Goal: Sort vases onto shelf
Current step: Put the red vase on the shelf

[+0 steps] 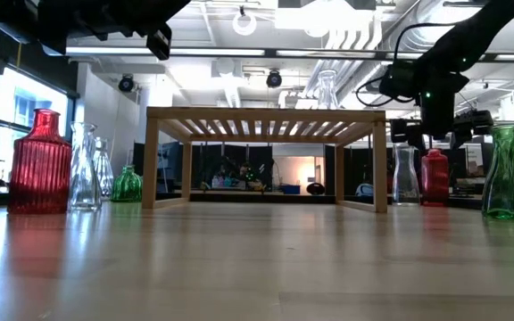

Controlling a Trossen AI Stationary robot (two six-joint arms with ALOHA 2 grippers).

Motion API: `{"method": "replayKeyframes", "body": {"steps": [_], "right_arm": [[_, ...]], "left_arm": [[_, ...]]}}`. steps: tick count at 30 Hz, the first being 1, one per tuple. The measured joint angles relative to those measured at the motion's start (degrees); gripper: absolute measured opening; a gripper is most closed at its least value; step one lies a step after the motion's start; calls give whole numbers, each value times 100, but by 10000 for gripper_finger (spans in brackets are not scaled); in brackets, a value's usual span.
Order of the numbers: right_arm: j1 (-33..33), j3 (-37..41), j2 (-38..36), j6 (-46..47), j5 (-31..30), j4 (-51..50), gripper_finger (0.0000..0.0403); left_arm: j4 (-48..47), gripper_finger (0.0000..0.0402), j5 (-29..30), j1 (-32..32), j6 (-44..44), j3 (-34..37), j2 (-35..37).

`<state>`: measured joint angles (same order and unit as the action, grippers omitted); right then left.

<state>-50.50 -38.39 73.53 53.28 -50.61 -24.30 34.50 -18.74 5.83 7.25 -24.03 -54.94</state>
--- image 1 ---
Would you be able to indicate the red cylindrical glass vase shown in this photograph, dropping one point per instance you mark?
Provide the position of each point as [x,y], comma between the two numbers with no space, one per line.
[434,183]

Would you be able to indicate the green twisted glass vase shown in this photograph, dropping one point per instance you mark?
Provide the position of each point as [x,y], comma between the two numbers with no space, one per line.
[509,187]

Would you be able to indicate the red ribbed bottle vase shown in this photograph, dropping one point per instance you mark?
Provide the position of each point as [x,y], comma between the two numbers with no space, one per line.
[38,169]

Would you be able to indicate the background black robot arm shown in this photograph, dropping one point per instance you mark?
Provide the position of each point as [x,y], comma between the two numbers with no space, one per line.
[248,175]

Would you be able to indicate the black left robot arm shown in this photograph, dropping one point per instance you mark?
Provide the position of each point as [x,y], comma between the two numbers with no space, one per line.
[38,18]

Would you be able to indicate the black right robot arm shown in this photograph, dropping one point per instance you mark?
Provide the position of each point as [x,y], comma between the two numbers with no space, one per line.
[471,40]

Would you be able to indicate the wooden slatted shelf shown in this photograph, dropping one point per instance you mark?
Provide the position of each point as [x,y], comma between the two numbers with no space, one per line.
[261,113]

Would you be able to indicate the black partition screen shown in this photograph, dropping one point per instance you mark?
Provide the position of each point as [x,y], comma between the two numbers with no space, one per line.
[358,165]

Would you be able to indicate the white blue round object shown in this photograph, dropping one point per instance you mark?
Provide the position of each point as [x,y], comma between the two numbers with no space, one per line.
[364,190]

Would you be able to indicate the long ceiling light bar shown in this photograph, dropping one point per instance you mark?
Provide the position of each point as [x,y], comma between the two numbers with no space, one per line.
[217,52]

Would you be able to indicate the black oval speaker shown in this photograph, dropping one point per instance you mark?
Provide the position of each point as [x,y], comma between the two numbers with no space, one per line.
[315,188]

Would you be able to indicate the blue box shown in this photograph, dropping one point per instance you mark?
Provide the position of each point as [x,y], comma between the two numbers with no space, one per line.
[290,189]

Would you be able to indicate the large window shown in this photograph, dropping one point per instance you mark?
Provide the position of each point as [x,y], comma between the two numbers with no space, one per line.
[29,102]

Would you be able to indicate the small green ribbed vase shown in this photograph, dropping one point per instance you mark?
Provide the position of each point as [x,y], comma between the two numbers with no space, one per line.
[126,187]

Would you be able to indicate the clear conical glass vase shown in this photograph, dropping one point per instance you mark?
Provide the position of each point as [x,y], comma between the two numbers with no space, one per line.
[85,178]

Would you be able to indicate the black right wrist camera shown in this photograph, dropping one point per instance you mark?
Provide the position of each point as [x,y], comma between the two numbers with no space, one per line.
[397,80]

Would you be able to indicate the black ceiling camera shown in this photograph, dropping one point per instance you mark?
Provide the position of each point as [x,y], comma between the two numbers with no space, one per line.
[274,79]
[126,83]

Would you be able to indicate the silver air duct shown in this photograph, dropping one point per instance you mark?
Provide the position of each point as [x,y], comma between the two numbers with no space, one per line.
[422,11]

